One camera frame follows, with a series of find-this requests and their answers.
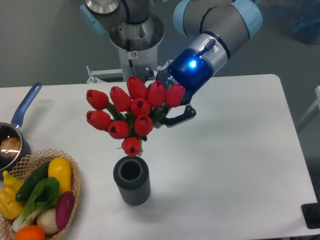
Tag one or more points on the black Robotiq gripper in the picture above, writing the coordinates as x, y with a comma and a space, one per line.
189, 69

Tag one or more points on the red tulip bouquet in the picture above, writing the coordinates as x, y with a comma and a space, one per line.
131, 115

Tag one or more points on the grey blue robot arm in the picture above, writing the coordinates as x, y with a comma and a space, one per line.
219, 29

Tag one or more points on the dark grey ribbed vase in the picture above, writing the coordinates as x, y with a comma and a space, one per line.
132, 177

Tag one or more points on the yellow squash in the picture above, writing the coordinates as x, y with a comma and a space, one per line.
60, 169

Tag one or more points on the purple eggplant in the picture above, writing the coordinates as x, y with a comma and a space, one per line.
64, 208

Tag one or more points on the green cucumber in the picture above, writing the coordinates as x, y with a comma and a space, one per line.
27, 187

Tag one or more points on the blue bag in background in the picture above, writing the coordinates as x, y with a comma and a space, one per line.
305, 23

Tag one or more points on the green bok choy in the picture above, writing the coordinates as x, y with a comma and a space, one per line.
37, 197

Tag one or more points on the bread roll in pan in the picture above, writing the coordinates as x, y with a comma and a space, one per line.
10, 147

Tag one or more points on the white garlic bulb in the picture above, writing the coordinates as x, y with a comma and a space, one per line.
47, 222

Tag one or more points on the black device at table edge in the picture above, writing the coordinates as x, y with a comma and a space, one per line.
311, 214

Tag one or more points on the yellow bell pepper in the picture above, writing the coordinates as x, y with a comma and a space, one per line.
9, 207

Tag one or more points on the orange fruit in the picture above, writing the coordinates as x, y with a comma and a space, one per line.
31, 232

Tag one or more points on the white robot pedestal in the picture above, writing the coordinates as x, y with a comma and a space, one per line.
137, 46

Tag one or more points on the white furniture frame at right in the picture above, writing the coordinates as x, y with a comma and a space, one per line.
310, 113

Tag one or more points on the blue handled saucepan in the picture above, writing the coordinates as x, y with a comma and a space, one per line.
12, 129

